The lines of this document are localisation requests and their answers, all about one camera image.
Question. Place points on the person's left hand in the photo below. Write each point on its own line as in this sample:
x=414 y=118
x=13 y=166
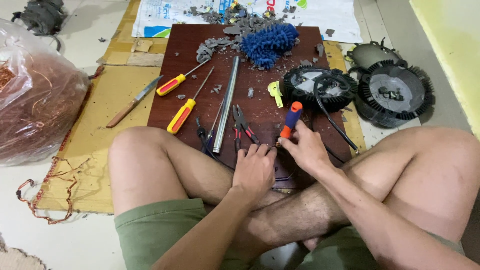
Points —
x=255 y=174

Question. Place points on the person's right hand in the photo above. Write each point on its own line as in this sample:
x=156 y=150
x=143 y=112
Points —
x=309 y=150

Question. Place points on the person's left fingers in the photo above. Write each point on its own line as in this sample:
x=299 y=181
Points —
x=258 y=149

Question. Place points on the small copper coil part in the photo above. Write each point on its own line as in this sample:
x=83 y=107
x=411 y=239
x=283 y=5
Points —
x=276 y=145

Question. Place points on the orange and blue screwdriver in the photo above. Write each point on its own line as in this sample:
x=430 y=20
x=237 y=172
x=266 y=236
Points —
x=290 y=120

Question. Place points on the red black pliers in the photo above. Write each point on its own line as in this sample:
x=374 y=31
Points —
x=242 y=127

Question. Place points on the chrome metal tube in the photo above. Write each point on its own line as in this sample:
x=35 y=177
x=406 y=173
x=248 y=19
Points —
x=227 y=105

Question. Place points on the brown wooden board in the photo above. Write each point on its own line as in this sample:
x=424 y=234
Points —
x=240 y=97

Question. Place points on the yellow plastic scrap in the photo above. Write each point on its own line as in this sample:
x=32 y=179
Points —
x=275 y=93

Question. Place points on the large yellow red screwdriver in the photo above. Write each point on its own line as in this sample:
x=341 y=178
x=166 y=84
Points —
x=182 y=116

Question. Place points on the black finned lamp housing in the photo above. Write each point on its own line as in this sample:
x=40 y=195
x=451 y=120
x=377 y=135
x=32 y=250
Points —
x=322 y=88

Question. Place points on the blue microfiber duster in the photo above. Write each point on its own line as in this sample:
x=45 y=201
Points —
x=268 y=44

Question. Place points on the small yellow red screwdriver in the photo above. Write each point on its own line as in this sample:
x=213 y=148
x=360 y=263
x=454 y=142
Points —
x=171 y=85

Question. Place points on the green shorts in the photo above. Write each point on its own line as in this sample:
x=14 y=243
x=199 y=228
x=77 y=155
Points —
x=165 y=232

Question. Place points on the pile of grey debris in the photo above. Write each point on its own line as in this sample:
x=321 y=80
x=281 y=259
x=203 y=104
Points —
x=232 y=26

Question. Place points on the grey metal lamp cover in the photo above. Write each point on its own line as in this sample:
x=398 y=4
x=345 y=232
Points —
x=369 y=54

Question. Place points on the black finned lamp with glass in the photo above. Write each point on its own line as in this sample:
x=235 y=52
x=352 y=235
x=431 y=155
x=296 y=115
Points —
x=393 y=93

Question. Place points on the white printed plastic sack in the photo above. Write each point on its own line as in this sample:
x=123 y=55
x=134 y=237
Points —
x=337 y=18

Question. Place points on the flattened cardboard sheet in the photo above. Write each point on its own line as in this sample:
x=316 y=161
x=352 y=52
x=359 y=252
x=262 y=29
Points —
x=101 y=131

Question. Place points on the grey motor part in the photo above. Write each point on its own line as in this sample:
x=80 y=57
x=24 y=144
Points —
x=41 y=17

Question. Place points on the woven floor mat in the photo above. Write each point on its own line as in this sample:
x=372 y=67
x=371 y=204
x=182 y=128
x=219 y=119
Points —
x=18 y=258

